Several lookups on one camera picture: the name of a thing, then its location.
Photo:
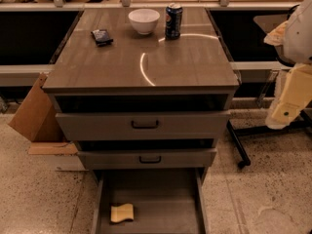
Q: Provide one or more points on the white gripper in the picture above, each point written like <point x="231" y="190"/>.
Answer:
<point x="299" y="36"/>

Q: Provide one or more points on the yellow sponge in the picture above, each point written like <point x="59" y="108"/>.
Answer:
<point x="122" y="213"/>

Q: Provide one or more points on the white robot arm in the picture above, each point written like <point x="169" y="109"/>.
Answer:
<point x="295" y="37"/>

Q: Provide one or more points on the grey drawer cabinet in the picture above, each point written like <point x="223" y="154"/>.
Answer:
<point x="142" y="73"/>

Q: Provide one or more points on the top grey drawer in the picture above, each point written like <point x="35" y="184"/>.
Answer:
<point x="139" y="126"/>

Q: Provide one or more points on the middle grey drawer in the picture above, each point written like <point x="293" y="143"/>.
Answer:
<point x="147" y="159"/>

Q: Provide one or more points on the bottom open grey drawer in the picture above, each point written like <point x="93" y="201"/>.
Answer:
<point x="166" y="201"/>

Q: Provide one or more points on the blue soda can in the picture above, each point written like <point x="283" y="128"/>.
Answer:
<point x="173" y="21"/>

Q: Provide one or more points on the white bowl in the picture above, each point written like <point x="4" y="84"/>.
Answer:
<point x="144" y="21"/>

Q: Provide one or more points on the dark snack packet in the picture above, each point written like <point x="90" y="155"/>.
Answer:
<point x="102" y="37"/>

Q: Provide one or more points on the brown cardboard box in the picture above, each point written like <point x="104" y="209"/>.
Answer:
<point x="36" y="121"/>

